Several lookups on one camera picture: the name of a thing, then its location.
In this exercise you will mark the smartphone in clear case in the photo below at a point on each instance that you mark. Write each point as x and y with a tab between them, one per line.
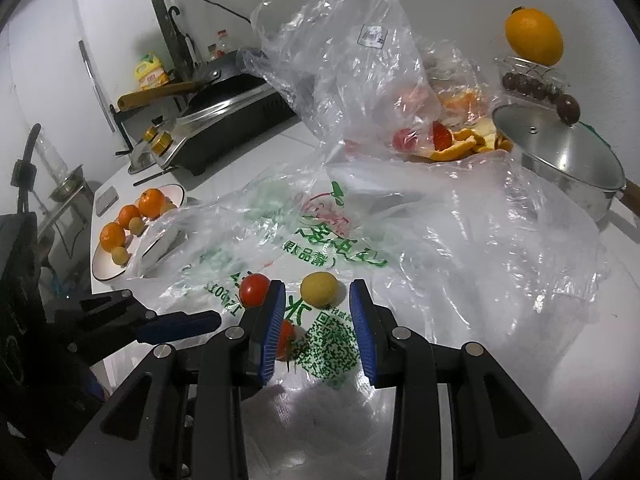
106	199

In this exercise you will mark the yellow detergent bottle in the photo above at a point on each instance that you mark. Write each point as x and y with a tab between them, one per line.
150	72

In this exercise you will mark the green printed plastic bag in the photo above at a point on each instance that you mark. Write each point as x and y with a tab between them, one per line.
320	240

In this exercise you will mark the bottle with red label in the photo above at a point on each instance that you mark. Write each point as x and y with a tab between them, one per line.
224	42

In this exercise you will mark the white textured plastic bag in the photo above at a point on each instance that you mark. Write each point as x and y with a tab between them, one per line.
320	435

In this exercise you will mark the black metal rack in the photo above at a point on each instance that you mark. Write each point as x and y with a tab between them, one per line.
121	130

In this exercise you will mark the dark metal bar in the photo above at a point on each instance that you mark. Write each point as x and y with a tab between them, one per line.
155	0

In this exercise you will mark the small yellow fruit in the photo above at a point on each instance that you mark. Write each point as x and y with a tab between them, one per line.
322	287
120	255
136	226

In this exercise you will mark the bottle with brown liquid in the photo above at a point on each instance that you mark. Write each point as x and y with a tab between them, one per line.
212	52

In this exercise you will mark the clear plastic bag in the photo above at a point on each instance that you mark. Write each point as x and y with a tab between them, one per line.
340	60
475	240

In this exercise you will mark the dark chopstick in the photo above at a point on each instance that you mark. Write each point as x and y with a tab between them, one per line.
155	177

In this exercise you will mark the orange mandarin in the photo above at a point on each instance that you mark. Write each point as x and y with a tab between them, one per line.
112	236
152	202
127	215

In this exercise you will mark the dark round fruit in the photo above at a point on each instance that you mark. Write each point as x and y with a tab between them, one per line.
569	108

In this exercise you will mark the glass pot lid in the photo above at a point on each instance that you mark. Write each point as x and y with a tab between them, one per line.
550	145

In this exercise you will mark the steel induction cooker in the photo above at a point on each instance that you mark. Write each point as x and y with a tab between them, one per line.
235	110

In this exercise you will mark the white plate with dark rim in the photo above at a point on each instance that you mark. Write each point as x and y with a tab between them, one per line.
105	266

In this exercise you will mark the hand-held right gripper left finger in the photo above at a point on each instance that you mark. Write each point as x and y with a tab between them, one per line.
272	320

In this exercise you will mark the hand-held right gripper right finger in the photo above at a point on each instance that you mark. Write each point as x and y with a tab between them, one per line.
361	325

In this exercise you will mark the red cherry tomato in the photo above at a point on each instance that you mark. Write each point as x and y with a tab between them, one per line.
255	290
404	140
440	135
287	340

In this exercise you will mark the clear box of dark fruit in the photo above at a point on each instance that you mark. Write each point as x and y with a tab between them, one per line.
530	85

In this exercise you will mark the large orange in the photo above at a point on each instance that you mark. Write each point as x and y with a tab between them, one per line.
532	35

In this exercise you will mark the black folded umbrella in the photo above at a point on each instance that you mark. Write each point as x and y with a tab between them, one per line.
182	45

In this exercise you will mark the orange peels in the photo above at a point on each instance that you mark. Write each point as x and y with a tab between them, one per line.
465	142

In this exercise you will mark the steel basin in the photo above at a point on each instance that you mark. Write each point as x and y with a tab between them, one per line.
67	185

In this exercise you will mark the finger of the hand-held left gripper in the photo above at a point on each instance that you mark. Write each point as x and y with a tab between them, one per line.
115	302
180	325

